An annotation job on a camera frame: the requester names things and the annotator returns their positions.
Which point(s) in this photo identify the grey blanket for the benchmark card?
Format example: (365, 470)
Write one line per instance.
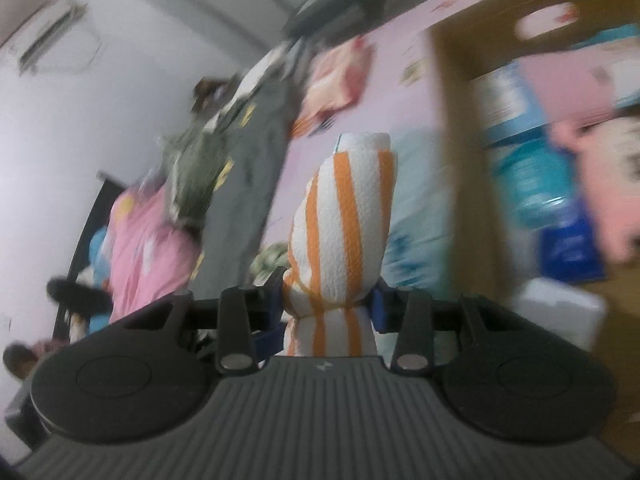
(255, 160)

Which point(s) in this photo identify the orange striped towel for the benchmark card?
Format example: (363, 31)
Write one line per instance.
(340, 240)

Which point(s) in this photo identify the black device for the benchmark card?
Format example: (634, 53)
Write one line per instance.
(330, 5)

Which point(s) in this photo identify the pink blanket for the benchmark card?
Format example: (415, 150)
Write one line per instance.
(145, 250)

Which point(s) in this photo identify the pink tissue package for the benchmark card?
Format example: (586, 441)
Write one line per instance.
(332, 80)

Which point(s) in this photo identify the white box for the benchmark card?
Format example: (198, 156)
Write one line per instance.
(510, 100)

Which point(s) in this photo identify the pink plush toy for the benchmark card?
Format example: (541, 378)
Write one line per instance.
(605, 195)

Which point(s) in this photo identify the blue checked towel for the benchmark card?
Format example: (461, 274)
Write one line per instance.
(535, 185)

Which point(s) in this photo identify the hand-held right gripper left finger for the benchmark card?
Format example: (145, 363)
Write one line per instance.
(274, 300)

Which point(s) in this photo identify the green patterned pillow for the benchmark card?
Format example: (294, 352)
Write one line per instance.
(195, 170)

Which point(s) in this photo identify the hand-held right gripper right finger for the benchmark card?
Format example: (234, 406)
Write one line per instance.
(382, 310)

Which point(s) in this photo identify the grey curtain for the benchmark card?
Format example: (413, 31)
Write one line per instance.
(225, 0)

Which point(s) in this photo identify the brown cardboard box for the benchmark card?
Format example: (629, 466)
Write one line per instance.
(470, 160)

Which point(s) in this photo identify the white plastic bag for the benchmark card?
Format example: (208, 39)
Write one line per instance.
(420, 210)

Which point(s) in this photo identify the white air conditioner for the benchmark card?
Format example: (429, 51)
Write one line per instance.
(50, 30)

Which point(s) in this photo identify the green white scrunchie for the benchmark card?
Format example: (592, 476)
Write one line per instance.
(267, 260)

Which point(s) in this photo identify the white label cup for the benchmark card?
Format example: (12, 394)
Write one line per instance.
(560, 315)

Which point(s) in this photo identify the pink packet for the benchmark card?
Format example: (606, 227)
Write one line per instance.
(575, 85)

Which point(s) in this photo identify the dark fluffy object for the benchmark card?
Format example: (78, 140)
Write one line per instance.
(75, 295)

